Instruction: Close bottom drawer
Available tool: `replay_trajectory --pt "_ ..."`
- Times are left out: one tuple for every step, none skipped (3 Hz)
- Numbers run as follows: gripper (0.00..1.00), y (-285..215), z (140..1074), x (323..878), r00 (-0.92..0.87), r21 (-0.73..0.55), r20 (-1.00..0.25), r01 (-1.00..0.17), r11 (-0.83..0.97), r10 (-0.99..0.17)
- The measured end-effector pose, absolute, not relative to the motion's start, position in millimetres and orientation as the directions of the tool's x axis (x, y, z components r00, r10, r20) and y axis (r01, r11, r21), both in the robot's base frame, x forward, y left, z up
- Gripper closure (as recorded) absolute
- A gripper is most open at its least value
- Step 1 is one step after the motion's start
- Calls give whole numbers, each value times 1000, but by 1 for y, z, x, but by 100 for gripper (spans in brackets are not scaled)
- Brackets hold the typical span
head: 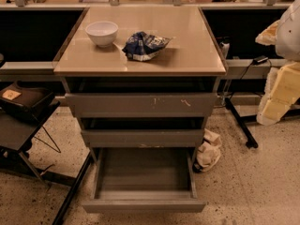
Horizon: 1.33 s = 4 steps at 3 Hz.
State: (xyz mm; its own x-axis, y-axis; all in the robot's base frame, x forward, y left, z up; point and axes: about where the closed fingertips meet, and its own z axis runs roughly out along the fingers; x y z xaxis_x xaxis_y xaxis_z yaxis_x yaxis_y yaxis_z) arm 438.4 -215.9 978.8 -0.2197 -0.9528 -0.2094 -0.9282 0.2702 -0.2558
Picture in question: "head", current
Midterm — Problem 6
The grey drawer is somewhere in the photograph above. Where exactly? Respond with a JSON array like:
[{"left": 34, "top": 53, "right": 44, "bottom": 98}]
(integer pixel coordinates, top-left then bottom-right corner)
[
  {"left": 82, "top": 117, "right": 204, "bottom": 148},
  {"left": 66, "top": 77, "right": 217, "bottom": 118},
  {"left": 82, "top": 148, "right": 205, "bottom": 213}
]

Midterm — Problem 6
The white bowl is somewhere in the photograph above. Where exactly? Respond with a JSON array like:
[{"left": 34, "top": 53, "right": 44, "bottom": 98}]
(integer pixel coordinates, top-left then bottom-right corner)
[{"left": 85, "top": 21, "right": 118, "bottom": 47}]

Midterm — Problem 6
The black floor bar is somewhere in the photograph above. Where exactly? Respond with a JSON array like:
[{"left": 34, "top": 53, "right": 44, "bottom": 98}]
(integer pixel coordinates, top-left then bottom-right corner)
[{"left": 52, "top": 154, "right": 92, "bottom": 225}]

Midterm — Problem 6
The grey bottom drawer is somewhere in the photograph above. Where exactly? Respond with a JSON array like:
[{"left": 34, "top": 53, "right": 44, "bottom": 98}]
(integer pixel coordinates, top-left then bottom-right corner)
[{"left": 82, "top": 148, "right": 205, "bottom": 213}]

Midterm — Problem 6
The crumpled blue chip bag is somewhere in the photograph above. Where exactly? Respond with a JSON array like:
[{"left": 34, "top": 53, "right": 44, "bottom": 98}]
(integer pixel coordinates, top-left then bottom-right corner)
[{"left": 122, "top": 31, "right": 171, "bottom": 62}]

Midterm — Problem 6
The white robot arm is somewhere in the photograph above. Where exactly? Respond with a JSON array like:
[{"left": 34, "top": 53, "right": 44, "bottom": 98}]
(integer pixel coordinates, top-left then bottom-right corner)
[{"left": 255, "top": 0, "right": 300, "bottom": 126}]

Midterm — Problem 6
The grey top drawer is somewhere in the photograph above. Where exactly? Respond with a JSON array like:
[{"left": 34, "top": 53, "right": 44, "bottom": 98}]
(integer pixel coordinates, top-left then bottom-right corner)
[{"left": 66, "top": 77, "right": 217, "bottom": 118}]

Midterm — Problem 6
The black power adapter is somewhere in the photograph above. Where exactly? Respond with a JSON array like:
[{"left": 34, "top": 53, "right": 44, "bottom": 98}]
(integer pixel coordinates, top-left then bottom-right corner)
[{"left": 251, "top": 55, "right": 268, "bottom": 66}]

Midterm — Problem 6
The black table leg stand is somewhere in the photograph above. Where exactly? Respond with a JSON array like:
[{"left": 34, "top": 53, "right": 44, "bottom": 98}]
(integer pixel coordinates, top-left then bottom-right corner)
[{"left": 225, "top": 97, "right": 300, "bottom": 148}]

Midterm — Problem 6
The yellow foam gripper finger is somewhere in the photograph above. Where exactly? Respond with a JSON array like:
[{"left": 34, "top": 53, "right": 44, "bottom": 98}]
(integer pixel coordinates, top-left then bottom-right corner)
[{"left": 256, "top": 61, "right": 300, "bottom": 126}]

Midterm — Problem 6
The beige top drawer cabinet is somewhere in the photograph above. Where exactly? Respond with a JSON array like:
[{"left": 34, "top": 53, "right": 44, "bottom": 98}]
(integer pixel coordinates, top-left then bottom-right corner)
[{"left": 54, "top": 6, "right": 227, "bottom": 76}]

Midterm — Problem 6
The grey middle drawer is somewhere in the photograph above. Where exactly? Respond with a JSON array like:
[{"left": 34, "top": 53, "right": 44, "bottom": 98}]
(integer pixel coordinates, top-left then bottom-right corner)
[{"left": 82, "top": 117, "right": 204, "bottom": 148}]

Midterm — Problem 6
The black tray with label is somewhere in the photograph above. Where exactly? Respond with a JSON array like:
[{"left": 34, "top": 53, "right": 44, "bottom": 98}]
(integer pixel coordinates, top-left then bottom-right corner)
[{"left": 0, "top": 82, "right": 54, "bottom": 122}]

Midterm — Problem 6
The crumpled beige cloth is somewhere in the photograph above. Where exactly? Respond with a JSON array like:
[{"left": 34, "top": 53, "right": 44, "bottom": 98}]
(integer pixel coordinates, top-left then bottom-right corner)
[{"left": 193, "top": 129, "right": 222, "bottom": 173}]

